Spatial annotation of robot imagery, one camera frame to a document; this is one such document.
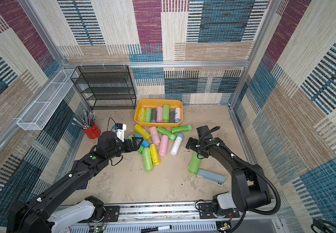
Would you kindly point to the white roll red label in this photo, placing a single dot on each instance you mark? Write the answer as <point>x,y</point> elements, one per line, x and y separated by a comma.
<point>177,115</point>

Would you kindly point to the white roll with blue band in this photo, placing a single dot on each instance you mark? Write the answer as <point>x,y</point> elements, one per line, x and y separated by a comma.
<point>177,144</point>

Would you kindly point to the grey blue stapler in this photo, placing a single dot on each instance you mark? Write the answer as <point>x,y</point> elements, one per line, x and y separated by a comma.
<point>211,177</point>

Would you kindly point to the green roll with label left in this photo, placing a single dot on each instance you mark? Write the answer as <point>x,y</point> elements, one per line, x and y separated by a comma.
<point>140,150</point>

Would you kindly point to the black marker pen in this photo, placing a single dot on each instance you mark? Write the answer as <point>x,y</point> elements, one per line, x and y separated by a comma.
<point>156,229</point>

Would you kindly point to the red pen cup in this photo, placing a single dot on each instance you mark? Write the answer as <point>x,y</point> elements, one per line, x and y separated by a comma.
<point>93,132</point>

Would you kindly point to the lower yellow roll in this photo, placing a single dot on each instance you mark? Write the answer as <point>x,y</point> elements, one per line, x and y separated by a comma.
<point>154,155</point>

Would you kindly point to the black mesh shelf rack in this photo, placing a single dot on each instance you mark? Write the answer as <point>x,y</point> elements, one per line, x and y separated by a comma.
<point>105,87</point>

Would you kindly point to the small dark grey roll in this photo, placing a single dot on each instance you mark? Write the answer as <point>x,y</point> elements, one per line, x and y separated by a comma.
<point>153,115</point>

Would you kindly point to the white wire wall basket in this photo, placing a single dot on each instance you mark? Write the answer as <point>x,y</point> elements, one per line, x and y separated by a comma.
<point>41,110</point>

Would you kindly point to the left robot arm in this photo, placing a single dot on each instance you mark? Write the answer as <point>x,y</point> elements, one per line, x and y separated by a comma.
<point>33,216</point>

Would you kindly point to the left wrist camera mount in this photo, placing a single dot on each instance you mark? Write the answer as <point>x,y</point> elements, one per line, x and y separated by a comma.
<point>120,129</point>

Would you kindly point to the blue trash bag roll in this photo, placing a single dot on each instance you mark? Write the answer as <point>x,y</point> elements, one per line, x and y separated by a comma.
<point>145,142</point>

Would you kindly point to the yellow roll near box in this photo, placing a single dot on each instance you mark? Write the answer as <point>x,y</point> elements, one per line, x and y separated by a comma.
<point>140,130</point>

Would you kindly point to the pink roll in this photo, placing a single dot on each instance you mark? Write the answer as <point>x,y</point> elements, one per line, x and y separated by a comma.
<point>159,117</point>
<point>154,135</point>
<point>163,145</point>

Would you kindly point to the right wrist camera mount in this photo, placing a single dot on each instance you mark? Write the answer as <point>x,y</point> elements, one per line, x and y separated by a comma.
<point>202,130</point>

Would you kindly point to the lower light green roll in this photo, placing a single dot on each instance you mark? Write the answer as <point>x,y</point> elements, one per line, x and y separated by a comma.
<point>147,162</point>

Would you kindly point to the plain light green roll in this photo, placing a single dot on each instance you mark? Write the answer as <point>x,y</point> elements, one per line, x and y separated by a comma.
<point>166,113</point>

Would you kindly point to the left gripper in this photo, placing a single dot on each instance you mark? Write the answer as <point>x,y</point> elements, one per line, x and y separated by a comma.
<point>127,142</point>

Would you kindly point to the grey trash bag roll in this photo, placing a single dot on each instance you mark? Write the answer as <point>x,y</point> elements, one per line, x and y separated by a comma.
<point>172,116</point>

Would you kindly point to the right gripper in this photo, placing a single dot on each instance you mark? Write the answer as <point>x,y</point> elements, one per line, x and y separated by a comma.
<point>194,144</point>

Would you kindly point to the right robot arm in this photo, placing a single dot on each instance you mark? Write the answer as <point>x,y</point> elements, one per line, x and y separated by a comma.
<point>251,190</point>

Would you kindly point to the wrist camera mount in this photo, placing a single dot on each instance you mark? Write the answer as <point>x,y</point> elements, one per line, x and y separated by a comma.
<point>202,130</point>
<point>120,129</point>

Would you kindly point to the fat green roll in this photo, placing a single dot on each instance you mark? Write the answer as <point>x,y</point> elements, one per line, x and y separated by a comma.
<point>195,163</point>

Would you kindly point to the yellow plastic storage box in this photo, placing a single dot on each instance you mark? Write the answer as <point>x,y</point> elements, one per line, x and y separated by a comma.
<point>154,103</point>

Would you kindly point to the short green roll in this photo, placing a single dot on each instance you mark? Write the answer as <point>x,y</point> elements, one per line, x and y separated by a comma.
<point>163,131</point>

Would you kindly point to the green roll with red label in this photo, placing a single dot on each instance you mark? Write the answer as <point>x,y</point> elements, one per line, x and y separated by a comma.
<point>181,129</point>

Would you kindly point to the large light green roll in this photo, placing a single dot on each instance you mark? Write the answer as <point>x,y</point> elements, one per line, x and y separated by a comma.
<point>147,115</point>

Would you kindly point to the yellow trash bag roll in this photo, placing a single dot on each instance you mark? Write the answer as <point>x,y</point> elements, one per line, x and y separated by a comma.
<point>141,114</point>

